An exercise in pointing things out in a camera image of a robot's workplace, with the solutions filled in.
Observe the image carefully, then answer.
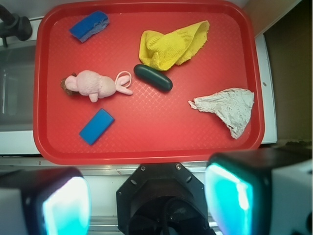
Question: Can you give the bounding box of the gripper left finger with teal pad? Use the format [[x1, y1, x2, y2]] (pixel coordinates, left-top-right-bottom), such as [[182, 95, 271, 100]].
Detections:
[[0, 167, 91, 235]]

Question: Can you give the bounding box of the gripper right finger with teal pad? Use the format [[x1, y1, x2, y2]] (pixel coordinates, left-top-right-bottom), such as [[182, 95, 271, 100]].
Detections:
[[204, 147, 313, 235]]

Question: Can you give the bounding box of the blue rectangular block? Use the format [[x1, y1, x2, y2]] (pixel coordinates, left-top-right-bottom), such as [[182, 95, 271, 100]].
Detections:
[[79, 109, 115, 145]]

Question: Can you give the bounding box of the crumpled white paper towel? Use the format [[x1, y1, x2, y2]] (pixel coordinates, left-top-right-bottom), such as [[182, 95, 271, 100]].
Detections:
[[188, 88, 254, 139]]

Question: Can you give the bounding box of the pink plush bunny toy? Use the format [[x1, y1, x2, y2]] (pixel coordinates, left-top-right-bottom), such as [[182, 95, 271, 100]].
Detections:
[[61, 70, 133, 103]]

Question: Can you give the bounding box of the red plastic tray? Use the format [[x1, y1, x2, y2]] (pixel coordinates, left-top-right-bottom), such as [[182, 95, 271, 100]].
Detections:
[[33, 0, 265, 165]]

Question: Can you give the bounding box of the grey sink basin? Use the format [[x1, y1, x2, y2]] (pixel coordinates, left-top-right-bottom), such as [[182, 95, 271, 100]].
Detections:
[[0, 41, 36, 132]]

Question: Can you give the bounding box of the dark green oval object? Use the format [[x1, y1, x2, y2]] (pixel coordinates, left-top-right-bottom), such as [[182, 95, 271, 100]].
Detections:
[[134, 64, 173, 92]]

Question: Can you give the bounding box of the yellow cloth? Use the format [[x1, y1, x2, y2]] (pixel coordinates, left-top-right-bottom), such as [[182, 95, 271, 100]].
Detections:
[[139, 21, 210, 71]]

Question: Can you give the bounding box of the grey sink faucet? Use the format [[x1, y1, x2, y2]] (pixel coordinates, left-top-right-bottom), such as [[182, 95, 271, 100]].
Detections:
[[0, 5, 33, 48]]

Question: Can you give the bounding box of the blue sponge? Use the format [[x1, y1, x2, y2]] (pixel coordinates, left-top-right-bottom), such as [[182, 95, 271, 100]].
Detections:
[[69, 11, 110, 43]]

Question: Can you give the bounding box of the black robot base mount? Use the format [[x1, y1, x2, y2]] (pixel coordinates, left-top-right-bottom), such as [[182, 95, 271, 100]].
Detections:
[[116, 163, 215, 235]]

